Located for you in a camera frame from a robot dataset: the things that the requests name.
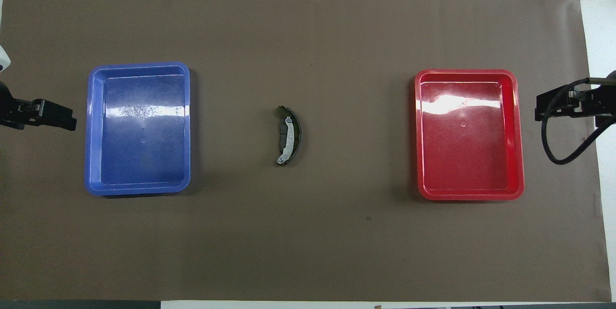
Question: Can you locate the dark brake pad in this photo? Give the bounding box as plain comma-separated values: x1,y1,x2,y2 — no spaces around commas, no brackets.
279,117,295,153

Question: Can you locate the curved brake shoe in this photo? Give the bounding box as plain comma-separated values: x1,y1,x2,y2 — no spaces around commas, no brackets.
275,105,302,167

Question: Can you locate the red plastic tray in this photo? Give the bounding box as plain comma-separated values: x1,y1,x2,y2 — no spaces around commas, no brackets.
414,69,525,201

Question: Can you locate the blue plastic tray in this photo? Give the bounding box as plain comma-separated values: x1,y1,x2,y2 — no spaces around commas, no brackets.
85,62,191,197

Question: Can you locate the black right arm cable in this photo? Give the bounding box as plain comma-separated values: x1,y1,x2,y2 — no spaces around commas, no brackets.
541,77,616,165

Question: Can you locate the brown paper table mat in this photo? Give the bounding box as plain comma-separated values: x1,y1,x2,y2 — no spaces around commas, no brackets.
0,0,612,302

